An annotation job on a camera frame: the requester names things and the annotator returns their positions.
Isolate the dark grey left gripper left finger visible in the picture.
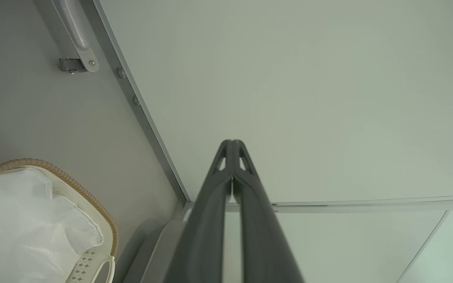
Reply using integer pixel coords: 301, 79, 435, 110
164, 140, 233, 283

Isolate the cream laundry basket brown rim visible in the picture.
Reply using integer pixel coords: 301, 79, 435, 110
0, 158, 119, 283

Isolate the grey partition foot with caster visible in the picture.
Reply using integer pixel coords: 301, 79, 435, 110
52, 0, 100, 74

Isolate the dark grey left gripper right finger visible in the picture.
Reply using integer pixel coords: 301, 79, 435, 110
233, 140, 305, 283

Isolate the grey metal partition post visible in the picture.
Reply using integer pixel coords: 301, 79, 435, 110
225, 195, 453, 214

